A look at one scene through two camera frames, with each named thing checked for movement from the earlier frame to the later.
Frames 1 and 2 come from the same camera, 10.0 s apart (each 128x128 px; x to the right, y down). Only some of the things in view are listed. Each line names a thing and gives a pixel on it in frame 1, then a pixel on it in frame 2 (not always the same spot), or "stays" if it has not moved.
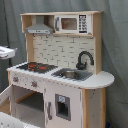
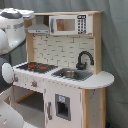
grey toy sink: [72, 74] stays
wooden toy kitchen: [62, 83] stays
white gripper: [7, 52] -> [25, 13]
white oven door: [9, 92] stays
